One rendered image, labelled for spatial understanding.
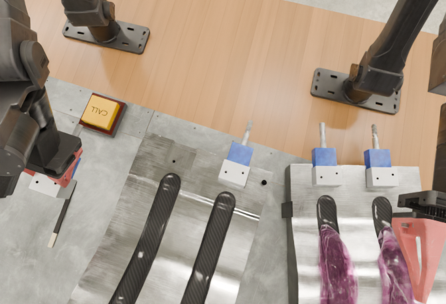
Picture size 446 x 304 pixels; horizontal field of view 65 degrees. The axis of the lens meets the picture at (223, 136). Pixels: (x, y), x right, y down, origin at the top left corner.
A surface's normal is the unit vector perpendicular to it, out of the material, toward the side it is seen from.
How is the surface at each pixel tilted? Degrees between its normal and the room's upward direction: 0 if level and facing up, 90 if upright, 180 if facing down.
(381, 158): 0
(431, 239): 23
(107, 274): 28
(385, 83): 60
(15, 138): 53
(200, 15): 0
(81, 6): 87
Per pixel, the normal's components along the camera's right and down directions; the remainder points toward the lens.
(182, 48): 0.01, -0.25
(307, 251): 0.02, -0.68
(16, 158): 0.04, 0.76
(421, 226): -0.99, 0.11
